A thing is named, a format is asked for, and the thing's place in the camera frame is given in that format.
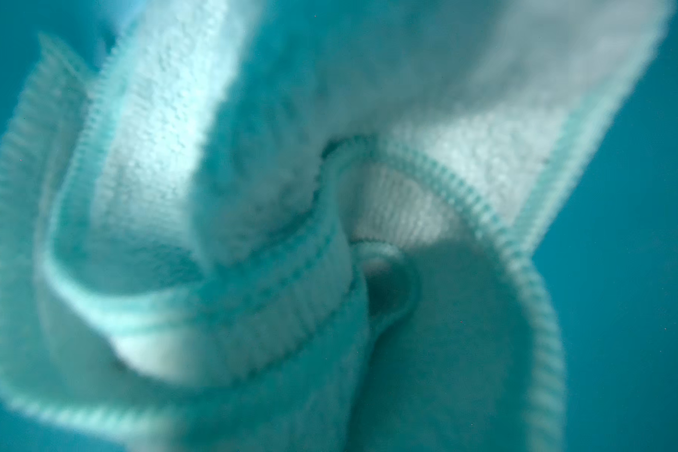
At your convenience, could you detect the mint green microfiber cloth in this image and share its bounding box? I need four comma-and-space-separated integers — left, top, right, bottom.
0, 1, 674, 451

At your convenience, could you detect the teal plastic bucket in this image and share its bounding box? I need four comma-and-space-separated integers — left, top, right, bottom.
0, 1, 678, 451

